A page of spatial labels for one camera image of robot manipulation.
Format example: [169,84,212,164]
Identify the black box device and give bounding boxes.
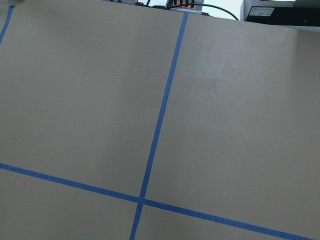
[244,6,320,27]

